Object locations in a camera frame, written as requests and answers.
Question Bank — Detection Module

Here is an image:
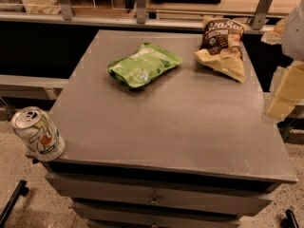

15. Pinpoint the black bar lower left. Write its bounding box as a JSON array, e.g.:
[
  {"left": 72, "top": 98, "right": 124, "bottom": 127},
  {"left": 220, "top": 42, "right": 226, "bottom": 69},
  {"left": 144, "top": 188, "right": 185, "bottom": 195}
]
[{"left": 0, "top": 180, "right": 29, "bottom": 228}]

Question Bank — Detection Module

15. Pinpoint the grey metal bracket left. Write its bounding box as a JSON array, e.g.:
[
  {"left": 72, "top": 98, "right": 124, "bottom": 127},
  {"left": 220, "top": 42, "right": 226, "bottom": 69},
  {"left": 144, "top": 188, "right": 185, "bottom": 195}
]
[{"left": 59, "top": 0, "right": 75, "bottom": 20}]

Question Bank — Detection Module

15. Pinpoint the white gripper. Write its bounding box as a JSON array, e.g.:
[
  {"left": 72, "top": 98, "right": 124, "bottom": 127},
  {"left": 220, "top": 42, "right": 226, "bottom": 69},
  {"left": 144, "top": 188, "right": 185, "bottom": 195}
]
[{"left": 261, "top": 0, "right": 304, "bottom": 120}]

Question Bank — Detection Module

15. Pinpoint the brown sea salt chip bag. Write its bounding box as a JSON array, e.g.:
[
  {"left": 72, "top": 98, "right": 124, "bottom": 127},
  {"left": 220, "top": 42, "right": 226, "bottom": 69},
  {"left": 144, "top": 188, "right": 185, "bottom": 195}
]
[{"left": 194, "top": 17, "right": 246, "bottom": 83}]

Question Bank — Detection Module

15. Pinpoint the black bar lower right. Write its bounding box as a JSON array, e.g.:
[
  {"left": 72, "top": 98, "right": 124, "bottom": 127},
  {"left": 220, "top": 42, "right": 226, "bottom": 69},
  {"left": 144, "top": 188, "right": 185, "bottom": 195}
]
[{"left": 280, "top": 209, "right": 299, "bottom": 228}]

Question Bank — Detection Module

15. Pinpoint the grey metal bracket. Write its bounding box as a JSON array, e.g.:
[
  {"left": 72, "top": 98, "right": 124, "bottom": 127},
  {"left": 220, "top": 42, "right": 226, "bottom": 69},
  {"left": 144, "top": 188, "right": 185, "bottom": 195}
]
[
  {"left": 136, "top": 0, "right": 146, "bottom": 25},
  {"left": 249, "top": 0, "right": 273, "bottom": 30},
  {"left": 59, "top": 0, "right": 75, "bottom": 20}
]

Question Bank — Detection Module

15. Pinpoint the grey metal bracket middle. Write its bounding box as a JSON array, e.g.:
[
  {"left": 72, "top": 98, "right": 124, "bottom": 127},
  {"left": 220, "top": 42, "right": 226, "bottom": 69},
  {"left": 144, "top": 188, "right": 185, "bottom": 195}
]
[{"left": 136, "top": 0, "right": 146, "bottom": 25}]

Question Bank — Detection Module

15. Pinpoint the top drawer with knob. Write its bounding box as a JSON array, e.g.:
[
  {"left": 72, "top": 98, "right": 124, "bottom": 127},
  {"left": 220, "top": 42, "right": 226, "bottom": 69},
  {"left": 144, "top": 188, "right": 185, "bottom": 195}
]
[{"left": 46, "top": 172, "right": 272, "bottom": 216}]

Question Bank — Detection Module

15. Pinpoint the black bar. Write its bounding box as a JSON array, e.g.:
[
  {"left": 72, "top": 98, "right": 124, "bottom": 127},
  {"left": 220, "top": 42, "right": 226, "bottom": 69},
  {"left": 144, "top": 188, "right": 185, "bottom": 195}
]
[
  {"left": 0, "top": 180, "right": 29, "bottom": 228},
  {"left": 280, "top": 209, "right": 299, "bottom": 228}
]

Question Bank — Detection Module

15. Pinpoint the grey drawer cabinet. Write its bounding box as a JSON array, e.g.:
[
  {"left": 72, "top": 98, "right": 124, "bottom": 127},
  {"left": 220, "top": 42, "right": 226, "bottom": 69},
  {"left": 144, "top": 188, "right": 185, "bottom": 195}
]
[{"left": 26, "top": 28, "right": 298, "bottom": 228}]

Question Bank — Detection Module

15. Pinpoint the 7up soda can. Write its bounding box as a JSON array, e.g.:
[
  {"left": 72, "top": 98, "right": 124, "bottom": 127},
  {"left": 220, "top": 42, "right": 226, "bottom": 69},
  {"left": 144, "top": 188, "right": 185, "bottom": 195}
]
[{"left": 11, "top": 106, "right": 65, "bottom": 162}]

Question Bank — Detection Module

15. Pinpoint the grey metal bracket right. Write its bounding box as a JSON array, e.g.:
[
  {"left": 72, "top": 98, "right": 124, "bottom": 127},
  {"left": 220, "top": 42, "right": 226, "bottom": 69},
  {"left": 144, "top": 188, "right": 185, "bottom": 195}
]
[{"left": 249, "top": 0, "right": 273, "bottom": 30}]

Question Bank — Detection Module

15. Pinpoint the drawer with knob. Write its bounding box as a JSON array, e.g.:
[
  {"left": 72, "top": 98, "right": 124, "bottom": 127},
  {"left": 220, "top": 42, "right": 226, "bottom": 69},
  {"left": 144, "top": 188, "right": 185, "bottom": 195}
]
[
  {"left": 72, "top": 202, "right": 239, "bottom": 228},
  {"left": 46, "top": 172, "right": 272, "bottom": 216}
]

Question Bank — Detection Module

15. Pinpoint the grey bench left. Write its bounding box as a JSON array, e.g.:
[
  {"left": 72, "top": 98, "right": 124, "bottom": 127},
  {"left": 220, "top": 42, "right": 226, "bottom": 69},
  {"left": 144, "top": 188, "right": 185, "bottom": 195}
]
[{"left": 0, "top": 75, "right": 68, "bottom": 100}]

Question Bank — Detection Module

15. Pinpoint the green rice chip bag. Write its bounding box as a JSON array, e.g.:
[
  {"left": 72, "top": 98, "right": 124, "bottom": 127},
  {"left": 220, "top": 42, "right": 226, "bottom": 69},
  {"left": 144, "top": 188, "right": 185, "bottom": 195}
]
[{"left": 107, "top": 43, "right": 183, "bottom": 88}]

